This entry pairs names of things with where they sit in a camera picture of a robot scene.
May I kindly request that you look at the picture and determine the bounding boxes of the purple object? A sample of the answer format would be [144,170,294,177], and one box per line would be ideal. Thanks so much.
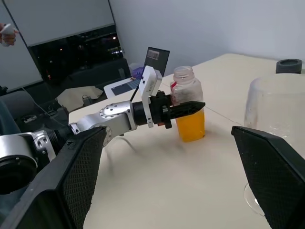
[131,66,145,81]

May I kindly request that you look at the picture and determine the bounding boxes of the black round stand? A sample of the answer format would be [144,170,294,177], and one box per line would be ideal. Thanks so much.
[275,59,303,74]

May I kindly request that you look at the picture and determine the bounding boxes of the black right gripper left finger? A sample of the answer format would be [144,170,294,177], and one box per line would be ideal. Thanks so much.
[0,126,107,229]

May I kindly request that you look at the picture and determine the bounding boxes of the black upright panel with sticker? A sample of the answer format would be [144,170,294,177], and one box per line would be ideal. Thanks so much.
[143,46,171,77]

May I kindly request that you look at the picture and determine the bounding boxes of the beige crumpled cloth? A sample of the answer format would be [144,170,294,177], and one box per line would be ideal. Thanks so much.
[55,85,106,113]

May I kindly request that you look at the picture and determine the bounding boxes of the orange juice bottle red stripe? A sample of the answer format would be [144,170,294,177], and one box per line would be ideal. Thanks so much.
[169,66,206,143]

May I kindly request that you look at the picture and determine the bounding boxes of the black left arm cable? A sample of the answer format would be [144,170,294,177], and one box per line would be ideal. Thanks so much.
[130,78,145,102]

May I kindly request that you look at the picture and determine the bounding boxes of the white flat device dark screen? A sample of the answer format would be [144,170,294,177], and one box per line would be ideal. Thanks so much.
[103,77,143,98]

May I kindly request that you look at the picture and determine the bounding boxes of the thin white cable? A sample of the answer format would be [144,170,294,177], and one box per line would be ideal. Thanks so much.
[21,86,66,127]

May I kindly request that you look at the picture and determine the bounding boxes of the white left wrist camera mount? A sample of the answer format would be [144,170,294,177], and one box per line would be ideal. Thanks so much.
[139,66,163,129]

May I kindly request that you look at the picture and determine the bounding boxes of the bystander bare hand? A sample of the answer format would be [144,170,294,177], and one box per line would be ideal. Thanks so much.
[0,30,20,47]

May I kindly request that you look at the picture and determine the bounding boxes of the clear wine glass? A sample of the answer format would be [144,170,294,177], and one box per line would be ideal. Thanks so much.
[243,73,305,217]

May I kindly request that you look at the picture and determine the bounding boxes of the white roller blind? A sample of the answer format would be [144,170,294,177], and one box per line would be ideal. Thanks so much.
[5,0,116,47]

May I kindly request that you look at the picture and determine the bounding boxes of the small white object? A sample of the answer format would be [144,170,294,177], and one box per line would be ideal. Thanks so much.
[0,23,16,35]

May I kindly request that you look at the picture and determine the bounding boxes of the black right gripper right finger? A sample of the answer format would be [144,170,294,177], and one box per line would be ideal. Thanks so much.
[231,126,305,229]

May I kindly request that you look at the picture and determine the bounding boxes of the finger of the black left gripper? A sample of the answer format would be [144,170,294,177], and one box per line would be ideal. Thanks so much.
[167,101,206,119]

